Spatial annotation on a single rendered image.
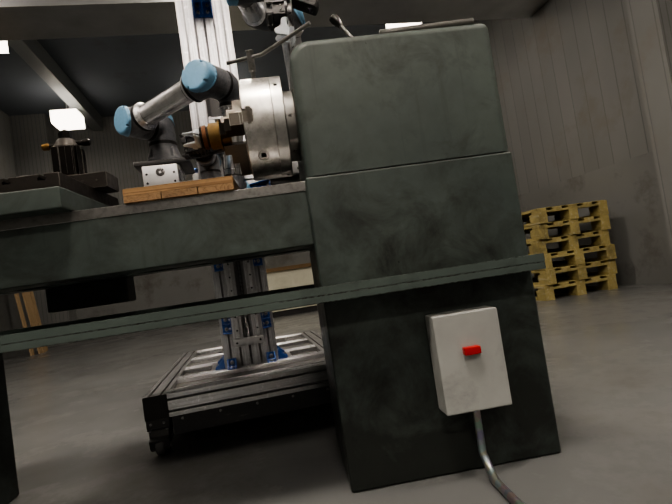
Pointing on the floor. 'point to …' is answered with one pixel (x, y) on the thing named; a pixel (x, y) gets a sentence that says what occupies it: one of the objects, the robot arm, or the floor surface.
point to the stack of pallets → (574, 261)
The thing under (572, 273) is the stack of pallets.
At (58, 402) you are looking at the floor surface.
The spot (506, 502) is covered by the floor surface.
